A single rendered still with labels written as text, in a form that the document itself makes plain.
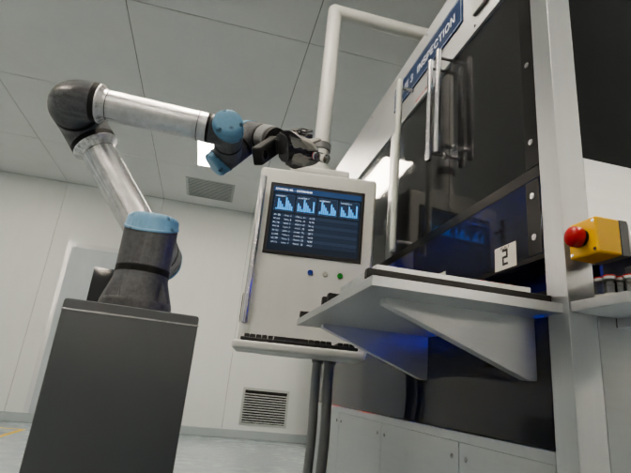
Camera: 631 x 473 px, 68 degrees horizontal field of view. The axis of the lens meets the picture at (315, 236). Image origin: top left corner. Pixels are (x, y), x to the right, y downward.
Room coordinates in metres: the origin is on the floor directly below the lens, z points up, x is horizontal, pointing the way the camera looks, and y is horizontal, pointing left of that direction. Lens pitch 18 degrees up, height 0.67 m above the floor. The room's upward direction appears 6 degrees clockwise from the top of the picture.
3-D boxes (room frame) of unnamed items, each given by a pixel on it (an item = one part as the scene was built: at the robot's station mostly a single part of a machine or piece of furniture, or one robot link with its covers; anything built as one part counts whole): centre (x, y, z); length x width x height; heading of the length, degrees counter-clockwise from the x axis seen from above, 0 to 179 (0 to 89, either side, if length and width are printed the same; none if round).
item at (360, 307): (1.23, -0.27, 0.87); 0.70 x 0.48 x 0.02; 12
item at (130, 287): (1.04, 0.38, 0.84); 0.15 x 0.15 x 0.10
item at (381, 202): (2.15, -0.26, 1.51); 0.49 x 0.01 x 0.59; 12
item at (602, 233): (0.85, -0.54, 1.00); 0.08 x 0.07 x 0.07; 102
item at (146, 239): (1.04, 0.38, 0.96); 0.13 x 0.12 x 0.14; 9
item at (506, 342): (0.98, -0.32, 0.80); 0.34 x 0.03 x 0.13; 102
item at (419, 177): (1.62, -0.37, 1.51); 0.47 x 0.01 x 0.59; 12
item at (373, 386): (1.93, -0.29, 0.73); 1.98 x 0.01 x 0.25; 12
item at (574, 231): (0.84, -0.50, 0.99); 0.04 x 0.04 x 0.04; 12
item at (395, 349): (1.47, -0.21, 0.80); 0.34 x 0.03 x 0.13; 102
